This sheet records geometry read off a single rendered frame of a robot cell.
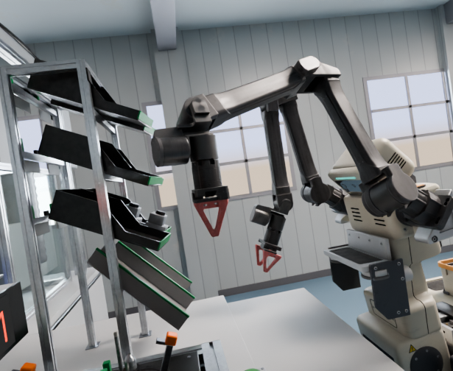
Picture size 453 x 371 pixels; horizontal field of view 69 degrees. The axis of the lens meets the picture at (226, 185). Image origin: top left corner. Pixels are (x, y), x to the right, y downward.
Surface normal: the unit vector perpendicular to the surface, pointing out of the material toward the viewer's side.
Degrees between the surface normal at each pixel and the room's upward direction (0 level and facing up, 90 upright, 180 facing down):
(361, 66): 90
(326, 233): 90
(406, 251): 90
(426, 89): 90
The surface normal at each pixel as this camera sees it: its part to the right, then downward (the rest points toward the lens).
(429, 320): 0.14, 0.00
